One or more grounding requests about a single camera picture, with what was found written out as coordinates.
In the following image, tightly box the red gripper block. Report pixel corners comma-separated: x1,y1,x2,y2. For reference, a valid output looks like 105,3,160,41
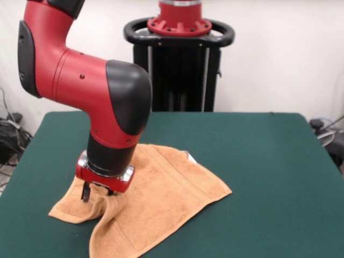
75,157,135,203

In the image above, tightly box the orange terry towel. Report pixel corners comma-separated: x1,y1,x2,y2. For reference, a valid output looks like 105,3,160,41
48,144,233,258

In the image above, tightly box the dark green table cloth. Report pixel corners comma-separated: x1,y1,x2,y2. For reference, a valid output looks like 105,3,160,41
0,111,344,258

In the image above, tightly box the black cable tangle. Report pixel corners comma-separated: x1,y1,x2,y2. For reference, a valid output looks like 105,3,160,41
0,85,33,189
309,75,344,173

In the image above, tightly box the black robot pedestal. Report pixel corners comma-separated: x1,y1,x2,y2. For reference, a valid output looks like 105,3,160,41
123,17,236,113

